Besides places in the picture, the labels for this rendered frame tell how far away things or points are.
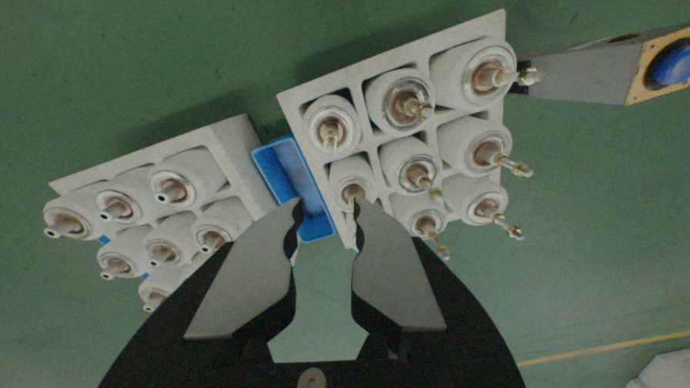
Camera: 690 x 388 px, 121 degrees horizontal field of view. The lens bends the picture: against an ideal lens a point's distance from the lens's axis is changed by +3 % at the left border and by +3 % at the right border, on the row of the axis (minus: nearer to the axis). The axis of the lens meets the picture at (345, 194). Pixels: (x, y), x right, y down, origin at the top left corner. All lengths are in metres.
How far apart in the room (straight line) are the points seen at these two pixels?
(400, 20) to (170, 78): 0.56
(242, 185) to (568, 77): 0.60
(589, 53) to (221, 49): 0.66
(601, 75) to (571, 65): 0.05
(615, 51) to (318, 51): 0.48
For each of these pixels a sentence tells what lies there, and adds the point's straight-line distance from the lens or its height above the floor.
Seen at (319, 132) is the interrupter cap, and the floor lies 0.25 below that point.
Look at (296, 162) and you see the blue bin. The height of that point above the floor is 0.00.
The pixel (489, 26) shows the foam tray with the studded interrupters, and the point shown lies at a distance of 0.47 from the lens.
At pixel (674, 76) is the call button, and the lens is 0.46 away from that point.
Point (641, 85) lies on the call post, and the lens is 0.45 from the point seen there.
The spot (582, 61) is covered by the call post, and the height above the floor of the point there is 0.25.
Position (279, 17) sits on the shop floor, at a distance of 0.60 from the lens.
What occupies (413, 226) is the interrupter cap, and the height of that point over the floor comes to 0.25.
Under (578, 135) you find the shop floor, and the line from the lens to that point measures 0.93.
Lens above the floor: 0.58
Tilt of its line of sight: 61 degrees down
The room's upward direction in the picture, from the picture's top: 175 degrees clockwise
